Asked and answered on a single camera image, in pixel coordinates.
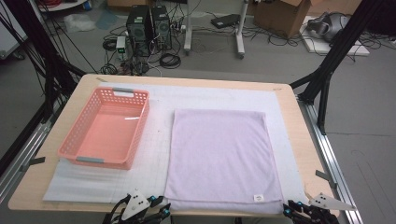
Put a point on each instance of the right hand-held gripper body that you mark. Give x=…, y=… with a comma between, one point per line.
x=323, y=205

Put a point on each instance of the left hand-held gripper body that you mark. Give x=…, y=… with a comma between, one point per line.
x=135, y=207

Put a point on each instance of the lavender printed towel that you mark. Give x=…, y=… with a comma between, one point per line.
x=218, y=155

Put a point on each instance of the pink plastic basket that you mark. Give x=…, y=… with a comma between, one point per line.
x=106, y=133

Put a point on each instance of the white gridded foam mat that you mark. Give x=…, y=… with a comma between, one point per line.
x=202, y=96

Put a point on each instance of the white box with green display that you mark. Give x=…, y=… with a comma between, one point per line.
x=120, y=46

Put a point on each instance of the white foam board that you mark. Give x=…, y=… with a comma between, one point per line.
x=320, y=46

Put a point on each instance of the black computer tower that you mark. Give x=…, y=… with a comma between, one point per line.
x=139, y=31
x=162, y=28

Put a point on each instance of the white-framed desk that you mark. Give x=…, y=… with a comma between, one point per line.
x=187, y=31

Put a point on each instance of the grey rounded device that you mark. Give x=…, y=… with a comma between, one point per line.
x=330, y=26

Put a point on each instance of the large open cardboard box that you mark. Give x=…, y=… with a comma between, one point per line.
x=280, y=18

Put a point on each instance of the blue sheet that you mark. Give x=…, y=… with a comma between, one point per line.
x=106, y=19

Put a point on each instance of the clear plastic bag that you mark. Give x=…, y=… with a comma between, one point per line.
x=77, y=23

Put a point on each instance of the black flat device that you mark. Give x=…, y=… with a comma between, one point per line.
x=225, y=21

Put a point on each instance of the black ribbed panel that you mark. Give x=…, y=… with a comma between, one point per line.
x=384, y=15

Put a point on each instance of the light wooden cabinet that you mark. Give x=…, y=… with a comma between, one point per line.
x=336, y=6

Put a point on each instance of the brown cardboard box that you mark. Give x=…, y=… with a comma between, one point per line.
x=124, y=2

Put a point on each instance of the white cabinet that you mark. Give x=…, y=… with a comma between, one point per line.
x=11, y=34

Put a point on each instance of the grey metal bracket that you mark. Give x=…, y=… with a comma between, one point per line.
x=34, y=161
x=325, y=177

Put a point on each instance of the aluminium rail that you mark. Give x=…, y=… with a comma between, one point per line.
x=333, y=155
x=25, y=152

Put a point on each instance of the black metal frame post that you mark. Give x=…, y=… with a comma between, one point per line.
x=336, y=49
x=46, y=62

